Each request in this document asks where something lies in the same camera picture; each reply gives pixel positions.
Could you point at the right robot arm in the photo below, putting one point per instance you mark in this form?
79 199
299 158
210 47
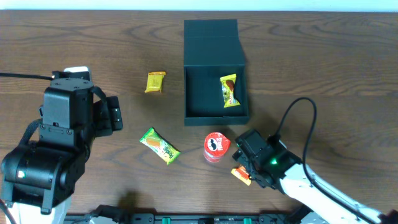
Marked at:
298 181

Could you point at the dark green open box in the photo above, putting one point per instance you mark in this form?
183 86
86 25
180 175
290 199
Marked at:
212 50

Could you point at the yellow chocolate bar wrapper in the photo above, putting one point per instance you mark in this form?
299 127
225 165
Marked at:
227 88

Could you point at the black mounting rail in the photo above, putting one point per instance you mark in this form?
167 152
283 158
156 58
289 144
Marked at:
109 214

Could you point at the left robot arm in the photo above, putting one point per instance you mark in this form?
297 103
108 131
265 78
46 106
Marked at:
40 174

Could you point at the green yellow snack packet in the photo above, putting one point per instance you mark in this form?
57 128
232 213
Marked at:
160 146

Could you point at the small yellow snack packet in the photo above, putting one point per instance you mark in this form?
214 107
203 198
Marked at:
155 81

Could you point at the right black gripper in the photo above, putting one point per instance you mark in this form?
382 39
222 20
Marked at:
244 155

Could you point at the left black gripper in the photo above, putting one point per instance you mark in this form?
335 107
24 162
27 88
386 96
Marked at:
115 112

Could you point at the yellow orange biscuit packet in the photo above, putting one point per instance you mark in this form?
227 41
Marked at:
241 173

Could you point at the red Pringles can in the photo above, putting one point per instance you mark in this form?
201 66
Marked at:
215 146

